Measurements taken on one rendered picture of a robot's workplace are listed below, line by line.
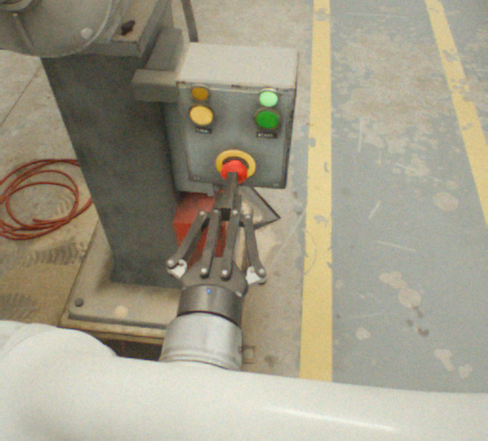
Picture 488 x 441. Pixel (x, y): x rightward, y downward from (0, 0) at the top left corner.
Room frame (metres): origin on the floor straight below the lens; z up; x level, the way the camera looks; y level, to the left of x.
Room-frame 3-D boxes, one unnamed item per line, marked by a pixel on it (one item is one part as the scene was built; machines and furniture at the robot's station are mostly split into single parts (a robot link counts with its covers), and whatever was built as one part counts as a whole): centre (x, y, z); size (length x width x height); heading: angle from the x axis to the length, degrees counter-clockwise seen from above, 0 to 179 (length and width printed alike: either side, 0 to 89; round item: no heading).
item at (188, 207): (0.79, 0.09, 0.49); 0.25 x 0.12 x 0.37; 174
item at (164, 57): (0.73, 0.14, 1.02); 0.13 x 0.04 x 0.04; 174
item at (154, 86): (0.64, 0.08, 1.02); 0.19 x 0.04 x 0.04; 84
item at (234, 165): (0.50, 0.01, 0.97); 0.04 x 0.04 x 0.04; 84
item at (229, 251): (0.36, 0.02, 0.97); 0.11 x 0.01 x 0.04; 172
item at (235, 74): (0.63, 0.03, 0.99); 0.24 x 0.21 x 0.26; 174
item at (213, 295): (0.29, 0.04, 0.97); 0.09 x 0.08 x 0.07; 174
